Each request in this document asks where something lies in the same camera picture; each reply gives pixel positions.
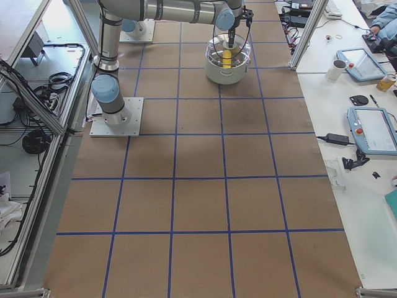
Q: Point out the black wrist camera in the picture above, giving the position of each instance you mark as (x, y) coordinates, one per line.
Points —
(247, 15)

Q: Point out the black power adapter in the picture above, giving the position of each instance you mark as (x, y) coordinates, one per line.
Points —
(337, 139)

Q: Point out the white crumpled cloth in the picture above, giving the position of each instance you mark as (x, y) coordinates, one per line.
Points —
(11, 211)

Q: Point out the white mug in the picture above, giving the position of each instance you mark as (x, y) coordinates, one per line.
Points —
(336, 69)

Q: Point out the pale green cooking pot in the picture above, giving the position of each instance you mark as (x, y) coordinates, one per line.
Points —
(225, 76)

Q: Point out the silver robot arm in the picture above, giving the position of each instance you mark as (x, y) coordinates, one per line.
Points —
(105, 87)

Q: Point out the yellow corn cob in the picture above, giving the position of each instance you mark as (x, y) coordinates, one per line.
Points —
(227, 58)

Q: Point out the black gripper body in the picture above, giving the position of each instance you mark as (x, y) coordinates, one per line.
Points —
(232, 22)

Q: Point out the blue teach pendant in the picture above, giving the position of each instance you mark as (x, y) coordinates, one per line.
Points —
(372, 130)
(361, 64)

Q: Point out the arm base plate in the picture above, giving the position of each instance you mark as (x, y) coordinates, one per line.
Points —
(137, 31)
(122, 124)

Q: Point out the blue teach pendant near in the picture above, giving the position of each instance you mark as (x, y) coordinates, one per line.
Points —
(372, 130)

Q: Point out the blue teach pendant far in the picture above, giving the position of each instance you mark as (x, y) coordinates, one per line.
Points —
(361, 64)

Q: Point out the person hand at desk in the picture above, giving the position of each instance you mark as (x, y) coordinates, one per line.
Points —
(375, 29)

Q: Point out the glass pot lid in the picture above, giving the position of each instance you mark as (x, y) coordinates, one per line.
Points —
(241, 50)

